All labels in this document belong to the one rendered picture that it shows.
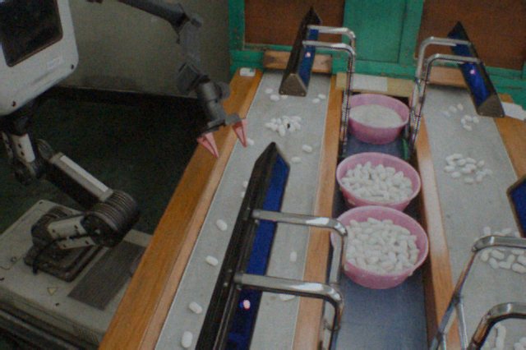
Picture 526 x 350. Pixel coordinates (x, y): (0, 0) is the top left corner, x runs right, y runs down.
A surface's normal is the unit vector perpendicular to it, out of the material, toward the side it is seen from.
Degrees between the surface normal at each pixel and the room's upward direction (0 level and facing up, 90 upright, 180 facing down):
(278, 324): 0
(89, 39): 90
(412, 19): 90
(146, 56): 90
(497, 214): 0
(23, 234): 0
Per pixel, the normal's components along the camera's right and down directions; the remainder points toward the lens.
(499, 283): 0.00, -0.81
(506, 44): -0.18, 0.58
